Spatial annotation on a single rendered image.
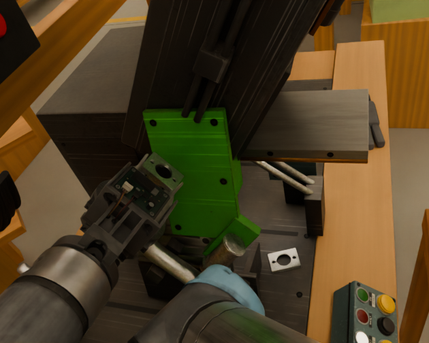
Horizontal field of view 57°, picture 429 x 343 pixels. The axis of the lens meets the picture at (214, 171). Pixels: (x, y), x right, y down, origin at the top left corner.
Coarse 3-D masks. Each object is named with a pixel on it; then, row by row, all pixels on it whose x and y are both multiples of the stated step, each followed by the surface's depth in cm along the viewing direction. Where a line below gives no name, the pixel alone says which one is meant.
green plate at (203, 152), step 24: (144, 120) 54; (168, 120) 52; (192, 120) 51; (216, 120) 50; (168, 144) 54; (192, 144) 53; (216, 144) 52; (192, 168) 55; (216, 168) 54; (240, 168) 62; (192, 192) 57; (216, 192) 56; (168, 216) 62; (192, 216) 60; (216, 216) 58
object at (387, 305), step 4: (380, 296) 62; (384, 296) 62; (388, 296) 62; (380, 300) 62; (384, 300) 62; (388, 300) 62; (392, 300) 62; (380, 304) 61; (384, 304) 61; (388, 304) 61; (392, 304) 62; (380, 308) 61; (384, 308) 61; (388, 308) 61; (392, 308) 61; (384, 312) 61; (388, 312) 61
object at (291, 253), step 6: (276, 252) 76; (282, 252) 75; (288, 252) 75; (294, 252) 75; (270, 258) 75; (276, 258) 75; (270, 264) 74; (276, 264) 74; (288, 264) 73; (294, 264) 73; (300, 264) 73; (276, 270) 73; (282, 270) 73
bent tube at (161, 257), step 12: (156, 156) 55; (144, 168) 53; (156, 168) 56; (168, 168) 56; (156, 180) 53; (168, 180) 54; (180, 180) 55; (156, 252) 62; (168, 252) 63; (156, 264) 63; (168, 264) 62; (180, 264) 63; (180, 276) 63; (192, 276) 63
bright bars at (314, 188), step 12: (264, 168) 69; (288, 168) 71; (288, 180) 70; (312, 180) 73; (312, 192) 71; (312, 204) 71; (324, 204) 78; (312, 216) 73; (324, 216) 79; (312, 228) 76
